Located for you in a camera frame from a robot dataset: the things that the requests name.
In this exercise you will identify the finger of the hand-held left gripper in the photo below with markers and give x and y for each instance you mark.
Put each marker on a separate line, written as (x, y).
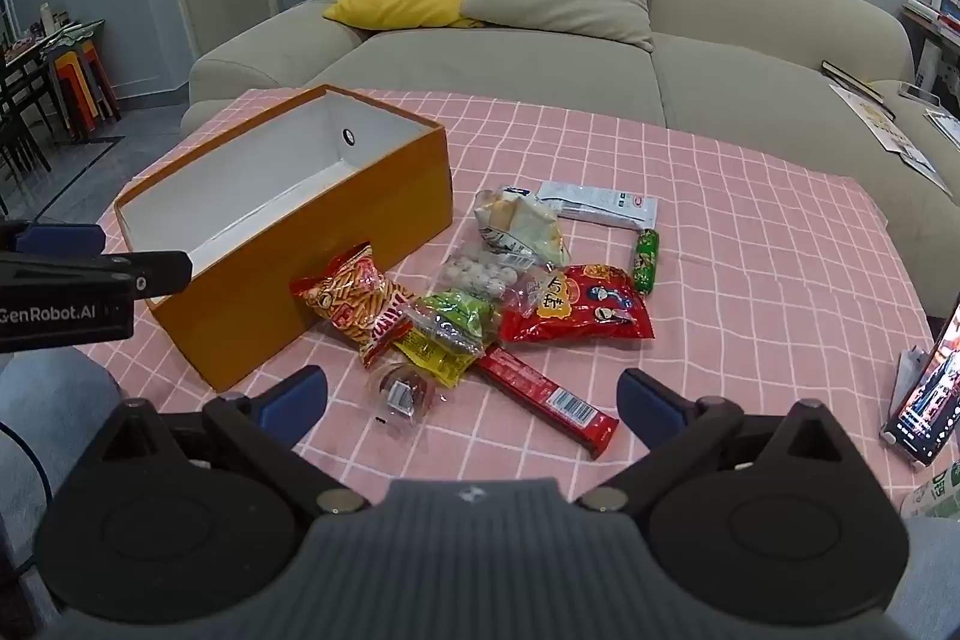
(161, 272)
(56, 239)

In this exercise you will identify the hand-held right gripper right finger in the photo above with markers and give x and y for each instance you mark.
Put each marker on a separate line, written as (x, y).
(645, 404)

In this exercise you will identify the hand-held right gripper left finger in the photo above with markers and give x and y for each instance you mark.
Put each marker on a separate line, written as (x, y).
(296, 396)

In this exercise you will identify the clear brown cake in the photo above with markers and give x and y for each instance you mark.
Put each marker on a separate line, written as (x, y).
(401, 396)

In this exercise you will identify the red chocolate bar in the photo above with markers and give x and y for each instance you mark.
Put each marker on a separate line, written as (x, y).
(540, 389)

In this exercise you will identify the red snack bag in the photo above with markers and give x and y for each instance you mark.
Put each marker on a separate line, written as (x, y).
(592, 310)

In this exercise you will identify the orange striped chip bag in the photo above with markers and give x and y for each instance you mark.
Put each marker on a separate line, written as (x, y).
(352, 302)

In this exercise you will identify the orange cardboard box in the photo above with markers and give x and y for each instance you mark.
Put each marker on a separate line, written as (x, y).
(315, 265)

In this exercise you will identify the green yellow snack packet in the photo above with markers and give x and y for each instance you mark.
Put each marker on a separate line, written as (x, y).
(450, 319)

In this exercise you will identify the clear pack of white balls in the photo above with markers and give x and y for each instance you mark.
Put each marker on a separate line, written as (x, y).
(480, 272)

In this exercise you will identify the grey cloth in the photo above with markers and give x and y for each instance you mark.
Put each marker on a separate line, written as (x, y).
(52, 400)

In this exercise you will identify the black dining chair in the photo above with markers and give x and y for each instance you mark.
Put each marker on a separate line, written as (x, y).
(22, 115)

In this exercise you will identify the green sausage stick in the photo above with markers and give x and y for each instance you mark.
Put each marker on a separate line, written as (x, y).
(646, 261)

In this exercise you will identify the stack of coloured stools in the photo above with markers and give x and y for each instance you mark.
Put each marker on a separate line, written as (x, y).
(82, 85)

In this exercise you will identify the pink checkered tablecloth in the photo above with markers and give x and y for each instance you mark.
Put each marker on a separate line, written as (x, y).
(750, 280)

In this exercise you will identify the dining table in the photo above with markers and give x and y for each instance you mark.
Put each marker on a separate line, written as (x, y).
(52, 40)

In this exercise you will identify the white flat pouch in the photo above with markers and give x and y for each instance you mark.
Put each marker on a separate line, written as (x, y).
(600, 205)

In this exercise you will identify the clear bread bag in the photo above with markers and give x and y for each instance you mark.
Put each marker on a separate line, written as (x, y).
(517, 224)

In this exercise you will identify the white phone stand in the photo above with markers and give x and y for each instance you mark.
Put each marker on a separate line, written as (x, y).
(907, 377)

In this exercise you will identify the smartphone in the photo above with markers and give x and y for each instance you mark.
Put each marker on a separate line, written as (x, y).
(934, 392)

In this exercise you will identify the green white tissue pack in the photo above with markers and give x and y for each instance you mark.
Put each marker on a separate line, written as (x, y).
(937, 494)

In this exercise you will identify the beige sofa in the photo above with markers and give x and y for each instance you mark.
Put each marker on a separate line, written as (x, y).
(525, 78)

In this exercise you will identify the white yellow magazine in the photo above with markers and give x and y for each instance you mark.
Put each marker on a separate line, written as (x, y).
(885, 134)

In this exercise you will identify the dark book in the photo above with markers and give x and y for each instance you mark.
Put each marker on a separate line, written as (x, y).
(851, 78)

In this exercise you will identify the white paper booklet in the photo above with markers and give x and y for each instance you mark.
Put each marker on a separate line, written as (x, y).
(945, 126)

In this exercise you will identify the white flat device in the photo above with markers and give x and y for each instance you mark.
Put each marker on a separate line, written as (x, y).
(919, 93)

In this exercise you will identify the white desk with books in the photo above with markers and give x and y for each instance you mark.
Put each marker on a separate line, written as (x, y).
(941, 10)

